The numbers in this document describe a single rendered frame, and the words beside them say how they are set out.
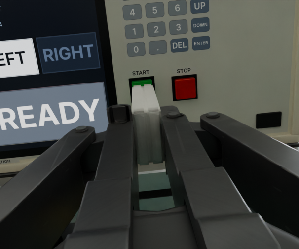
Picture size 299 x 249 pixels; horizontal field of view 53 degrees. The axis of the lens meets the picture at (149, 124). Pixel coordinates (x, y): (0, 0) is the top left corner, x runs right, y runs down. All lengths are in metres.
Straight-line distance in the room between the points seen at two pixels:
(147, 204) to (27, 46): 0.17
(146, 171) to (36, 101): 0.12
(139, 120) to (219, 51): 0.14
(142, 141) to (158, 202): 0.13
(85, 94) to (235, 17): 0.15
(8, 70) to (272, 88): 0.24
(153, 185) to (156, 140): 0.12
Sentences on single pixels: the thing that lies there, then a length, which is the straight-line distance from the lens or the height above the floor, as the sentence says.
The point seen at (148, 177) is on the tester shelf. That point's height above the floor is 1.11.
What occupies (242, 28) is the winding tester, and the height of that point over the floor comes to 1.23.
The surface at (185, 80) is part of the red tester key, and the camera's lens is 0.27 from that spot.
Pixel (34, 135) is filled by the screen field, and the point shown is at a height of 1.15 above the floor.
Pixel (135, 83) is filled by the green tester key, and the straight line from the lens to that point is 0.26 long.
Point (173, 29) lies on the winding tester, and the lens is 0.27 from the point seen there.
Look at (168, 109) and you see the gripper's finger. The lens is 0.18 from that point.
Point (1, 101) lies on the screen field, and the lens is 0.30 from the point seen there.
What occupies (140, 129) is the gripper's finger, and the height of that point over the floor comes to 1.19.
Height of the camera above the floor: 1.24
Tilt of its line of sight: 19 degrees down
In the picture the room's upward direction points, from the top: 5 degrees counter-clockwise
